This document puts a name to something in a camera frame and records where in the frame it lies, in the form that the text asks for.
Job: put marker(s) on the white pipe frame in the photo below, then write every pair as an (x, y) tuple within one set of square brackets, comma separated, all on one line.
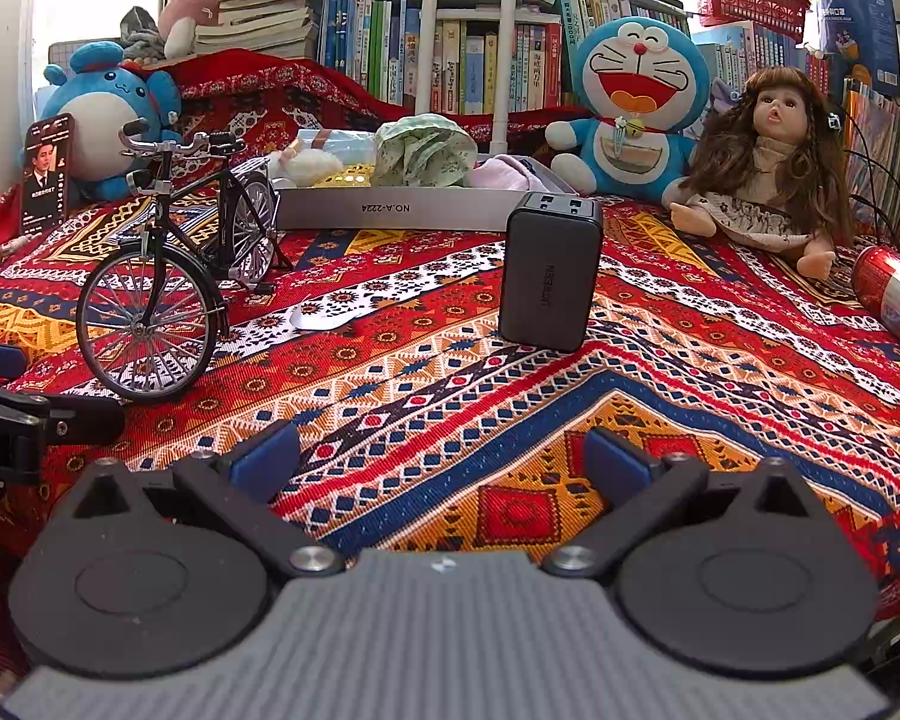
[(504, 52)]

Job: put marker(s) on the model bicycle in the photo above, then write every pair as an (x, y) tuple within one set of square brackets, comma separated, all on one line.
[(157, 255)]

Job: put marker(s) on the gold sequin bow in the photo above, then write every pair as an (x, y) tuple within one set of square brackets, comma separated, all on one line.
[(345, 176)]

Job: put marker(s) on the row of upright books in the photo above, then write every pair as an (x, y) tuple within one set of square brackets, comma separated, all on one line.
[(450, 67)]

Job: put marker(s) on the white cardboard box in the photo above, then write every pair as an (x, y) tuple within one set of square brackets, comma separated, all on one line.
[(420, 210)]

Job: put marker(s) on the round blue plush toy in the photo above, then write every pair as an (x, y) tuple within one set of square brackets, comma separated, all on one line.
[(112, 120)]

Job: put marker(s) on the stack of lying books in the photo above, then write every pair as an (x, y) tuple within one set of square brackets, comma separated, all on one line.
[(262, 22)]

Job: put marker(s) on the metal rod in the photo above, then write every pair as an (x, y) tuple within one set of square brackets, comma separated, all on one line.
[(0, 259)]

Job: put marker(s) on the blue cat plush toy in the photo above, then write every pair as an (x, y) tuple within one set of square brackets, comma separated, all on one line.
[(637, 105)]

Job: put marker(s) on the black charger block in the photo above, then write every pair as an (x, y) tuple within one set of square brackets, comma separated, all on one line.
[(547, 270)]

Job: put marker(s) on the light blue pouch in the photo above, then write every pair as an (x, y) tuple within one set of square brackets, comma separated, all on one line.
[(337, 141)]

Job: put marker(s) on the smartphone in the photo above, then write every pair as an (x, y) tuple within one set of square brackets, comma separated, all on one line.
[(46, 172)]

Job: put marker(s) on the green checked cloth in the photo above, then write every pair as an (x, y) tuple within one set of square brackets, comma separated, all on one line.
[(424, 154)]

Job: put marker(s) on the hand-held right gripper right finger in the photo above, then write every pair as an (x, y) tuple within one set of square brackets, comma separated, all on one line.
[(619, 461)]

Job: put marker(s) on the pink cloth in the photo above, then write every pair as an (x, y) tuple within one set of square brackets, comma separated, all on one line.
[(506, 174)]

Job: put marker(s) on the red patterned blanket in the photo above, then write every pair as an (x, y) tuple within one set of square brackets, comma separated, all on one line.
[(457, 405)]

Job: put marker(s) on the white plush toy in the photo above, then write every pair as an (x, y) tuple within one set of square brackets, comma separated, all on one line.
[(311, 165)]

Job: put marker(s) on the blue printed box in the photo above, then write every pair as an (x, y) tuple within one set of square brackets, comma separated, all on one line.
[(855, 30)]

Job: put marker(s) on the red plastic basket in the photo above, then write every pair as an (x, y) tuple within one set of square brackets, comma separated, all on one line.
[(750, 4)]

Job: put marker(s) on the red can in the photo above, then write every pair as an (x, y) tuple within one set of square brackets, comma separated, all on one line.
[(896, 296)]

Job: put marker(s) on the long-haired doll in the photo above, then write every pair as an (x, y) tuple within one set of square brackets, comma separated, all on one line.
[(772, 165)]

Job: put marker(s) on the grey knitted cloth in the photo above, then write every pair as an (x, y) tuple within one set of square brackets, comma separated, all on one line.
[(142, 34)]

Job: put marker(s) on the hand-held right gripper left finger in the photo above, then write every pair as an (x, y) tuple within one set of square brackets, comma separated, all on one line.
[(266, 457)]

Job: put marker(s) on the pink rabbit plush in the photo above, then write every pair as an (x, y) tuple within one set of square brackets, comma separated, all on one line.
[(195, 7)]

